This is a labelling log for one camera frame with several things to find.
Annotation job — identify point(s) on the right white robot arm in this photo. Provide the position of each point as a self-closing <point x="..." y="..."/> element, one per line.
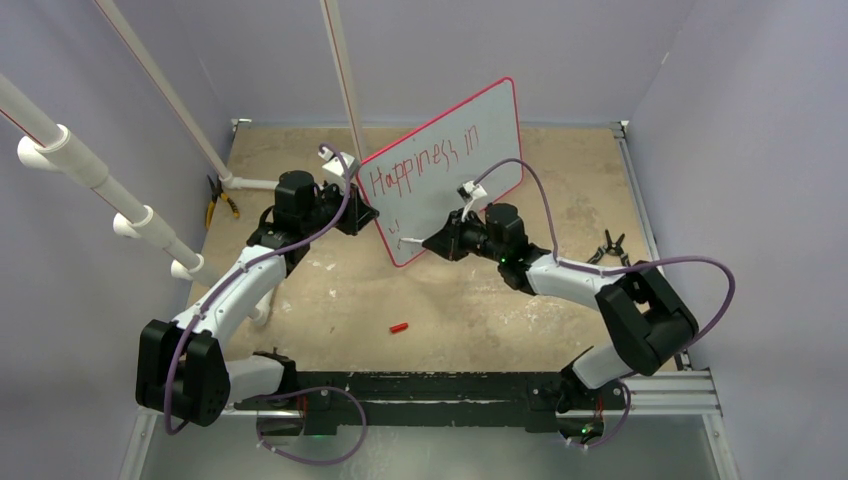
<point x="647" y="321"/>

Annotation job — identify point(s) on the white pvc pipe frame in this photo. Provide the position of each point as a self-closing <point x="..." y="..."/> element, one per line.
<point x="50" y="146"/>

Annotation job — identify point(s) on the red framed whiteboard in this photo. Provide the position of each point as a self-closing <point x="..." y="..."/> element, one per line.
<point x="413" y="181"/>

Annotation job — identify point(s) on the red marker cap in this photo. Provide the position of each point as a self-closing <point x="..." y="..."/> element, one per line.
<point x="398" y="328"/>

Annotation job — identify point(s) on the yellow handled pliers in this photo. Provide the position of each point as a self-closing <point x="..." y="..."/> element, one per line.
<point x="217" y="194"/>

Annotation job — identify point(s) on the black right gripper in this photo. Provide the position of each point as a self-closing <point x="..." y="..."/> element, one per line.
<point x="449" y="241"/>

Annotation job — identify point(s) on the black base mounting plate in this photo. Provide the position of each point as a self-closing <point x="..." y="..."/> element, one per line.
<point x="526" y="400"/>

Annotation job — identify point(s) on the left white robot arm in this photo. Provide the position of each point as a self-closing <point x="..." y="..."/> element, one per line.
<point x="181" y="367"/>

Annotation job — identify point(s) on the black spring clamp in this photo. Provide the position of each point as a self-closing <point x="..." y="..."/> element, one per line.
<point x="611" y="247"/>

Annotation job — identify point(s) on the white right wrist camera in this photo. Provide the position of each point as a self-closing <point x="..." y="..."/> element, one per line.
<point x="470" y="192"/>

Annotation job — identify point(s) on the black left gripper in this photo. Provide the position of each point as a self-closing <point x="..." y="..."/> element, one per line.
<point x="357" y="214"/>

